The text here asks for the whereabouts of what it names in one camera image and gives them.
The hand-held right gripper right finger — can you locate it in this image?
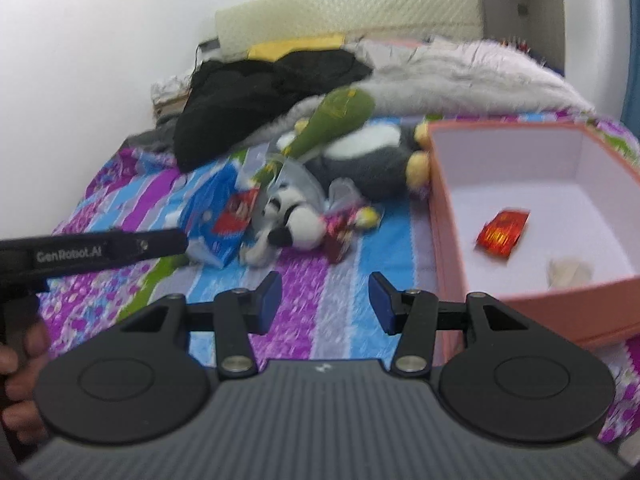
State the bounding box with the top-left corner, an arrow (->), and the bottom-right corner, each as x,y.
368,271 -> 531,377

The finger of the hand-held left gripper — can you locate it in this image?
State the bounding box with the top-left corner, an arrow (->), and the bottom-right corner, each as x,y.
107,228 -> 190,264

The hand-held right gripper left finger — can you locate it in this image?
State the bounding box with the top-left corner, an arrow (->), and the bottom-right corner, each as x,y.
120,271 -> 283,380

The blue plastic packet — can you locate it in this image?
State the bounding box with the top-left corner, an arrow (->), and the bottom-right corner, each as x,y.
180,160 -> 261,269

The pink cardboard box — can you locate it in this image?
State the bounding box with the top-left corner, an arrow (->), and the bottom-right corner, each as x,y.
425,120 -> 640,352

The shiny red snack packet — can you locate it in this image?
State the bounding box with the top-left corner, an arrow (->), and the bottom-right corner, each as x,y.
475,208 -> 531,261

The person's left hand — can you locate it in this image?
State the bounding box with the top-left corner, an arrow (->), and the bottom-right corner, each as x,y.
0,317 -> 52,445

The colourful striped bedsheet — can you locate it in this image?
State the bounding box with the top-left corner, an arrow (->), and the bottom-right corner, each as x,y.
37,110 -> 640,443

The dark red floral packet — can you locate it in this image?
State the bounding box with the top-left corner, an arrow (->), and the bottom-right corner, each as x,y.
322,206 -> 382,265

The white black plush dog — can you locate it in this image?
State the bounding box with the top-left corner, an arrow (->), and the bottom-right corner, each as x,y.
239,182 -> 329,267

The grey white penguin plush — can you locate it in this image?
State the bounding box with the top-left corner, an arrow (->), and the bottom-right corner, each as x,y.
277,122 -> 432,202

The white patterned cloth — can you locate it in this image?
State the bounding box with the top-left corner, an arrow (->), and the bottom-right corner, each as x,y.
150,72 -> 197,121

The black clothing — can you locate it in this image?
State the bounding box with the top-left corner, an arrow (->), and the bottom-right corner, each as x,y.
172,50 -> 374,173

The crumpled beige tissue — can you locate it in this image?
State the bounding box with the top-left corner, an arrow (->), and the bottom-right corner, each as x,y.
547,256 -> 597,289

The green plush club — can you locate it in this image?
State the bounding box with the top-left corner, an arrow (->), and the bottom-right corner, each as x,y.
252,85 -> 377,186

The yellow cloth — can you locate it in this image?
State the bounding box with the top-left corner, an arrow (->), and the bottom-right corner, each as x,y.
247,34 -> 347,61

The grey fluffy blanket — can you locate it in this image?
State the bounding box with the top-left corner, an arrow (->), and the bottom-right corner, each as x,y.
240,37 -> 597,161

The row of colourful pens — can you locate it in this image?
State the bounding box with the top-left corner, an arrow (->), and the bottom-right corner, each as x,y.
497,35 -> 532,55

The cream quilted headboard cushion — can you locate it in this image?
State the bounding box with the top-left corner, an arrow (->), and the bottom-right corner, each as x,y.
215,0 -> 484,56

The blue curtain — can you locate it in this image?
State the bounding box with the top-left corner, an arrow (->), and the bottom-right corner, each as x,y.
620,72 -> 640,136

